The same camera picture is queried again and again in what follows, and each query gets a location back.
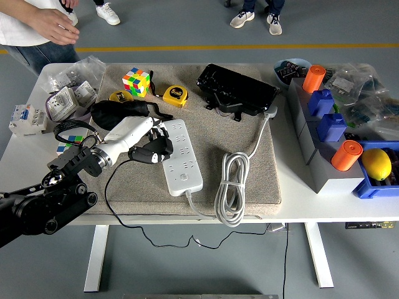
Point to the person's left hand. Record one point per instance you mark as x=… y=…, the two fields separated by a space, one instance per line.
x=72 y=3

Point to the person's right hand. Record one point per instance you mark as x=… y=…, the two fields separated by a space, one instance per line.
x=59 y=28

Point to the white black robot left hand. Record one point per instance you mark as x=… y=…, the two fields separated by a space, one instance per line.
x=124 y=134

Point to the white power strip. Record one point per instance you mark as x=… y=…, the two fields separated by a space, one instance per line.
x=187 y=180

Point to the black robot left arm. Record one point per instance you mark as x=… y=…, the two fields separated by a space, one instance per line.
x=31 y=211

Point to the black fabric pouch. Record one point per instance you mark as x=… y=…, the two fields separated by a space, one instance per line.
x=115 y=112

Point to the yellow black round tape measure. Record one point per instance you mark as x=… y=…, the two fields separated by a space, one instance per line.
x=121 y=96

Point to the person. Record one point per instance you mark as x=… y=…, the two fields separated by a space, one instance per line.
x=15 y=31
x=274 y=26

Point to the purple bowl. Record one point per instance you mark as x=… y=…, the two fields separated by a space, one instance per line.
x=81 y=117

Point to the clear bag of parts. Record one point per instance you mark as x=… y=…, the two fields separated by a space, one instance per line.
x=71 y=74

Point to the colourful puzzle cube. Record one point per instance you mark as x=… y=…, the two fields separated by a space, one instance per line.
x=76 y=139

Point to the white-sided puzzle cube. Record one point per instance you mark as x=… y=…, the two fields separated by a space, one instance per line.
x=135 y=82

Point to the grey-brown mat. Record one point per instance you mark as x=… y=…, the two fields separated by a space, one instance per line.
x=212 y=140

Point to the white circuit breaker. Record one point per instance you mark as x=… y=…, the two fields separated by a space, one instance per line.
x=26 y=121

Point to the black plastic tray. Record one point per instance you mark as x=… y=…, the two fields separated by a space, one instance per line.
x=237 y=88

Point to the white table leg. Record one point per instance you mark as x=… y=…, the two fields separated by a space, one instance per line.
x=319 y=258
x=95 y=258

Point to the blue bowl of circuit boards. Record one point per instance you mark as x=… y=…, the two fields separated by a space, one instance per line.
x=280 y=78

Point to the grey box under table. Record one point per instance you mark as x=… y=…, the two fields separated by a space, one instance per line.
x=277 y=227

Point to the orange cylinder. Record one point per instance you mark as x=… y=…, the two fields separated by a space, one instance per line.
x=346 y=157
x=314 y=79

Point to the blue block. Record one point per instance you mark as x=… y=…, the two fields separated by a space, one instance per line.
x=332 y=127
x=321 y=104

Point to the green plastic piece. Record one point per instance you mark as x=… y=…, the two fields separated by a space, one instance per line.
x=336 y=108
x=351 y=124

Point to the clear bag of components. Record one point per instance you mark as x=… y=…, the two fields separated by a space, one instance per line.
x=343 y=82
x=374 y=112

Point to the blue bin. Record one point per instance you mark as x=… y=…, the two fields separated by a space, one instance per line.
x=363 y=190

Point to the yellow lemon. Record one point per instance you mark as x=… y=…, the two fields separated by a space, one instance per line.
x=375 y=163

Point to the black table control panel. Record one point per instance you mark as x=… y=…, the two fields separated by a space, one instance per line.
x=368 y=225

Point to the small white wall socket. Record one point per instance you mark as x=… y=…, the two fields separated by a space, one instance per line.
x=84 y=93

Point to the large white wall socket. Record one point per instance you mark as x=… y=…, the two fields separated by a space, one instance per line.
x=62 y=104

